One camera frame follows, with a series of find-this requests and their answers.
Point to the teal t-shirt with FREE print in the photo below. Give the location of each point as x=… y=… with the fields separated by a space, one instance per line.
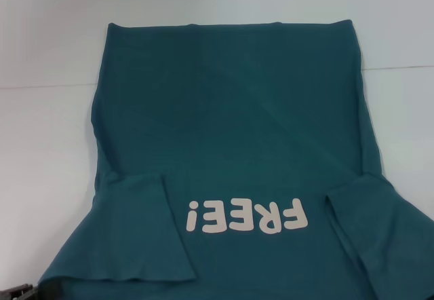
x=230 y=127

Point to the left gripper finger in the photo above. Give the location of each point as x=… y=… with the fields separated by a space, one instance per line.
x=25 y=292

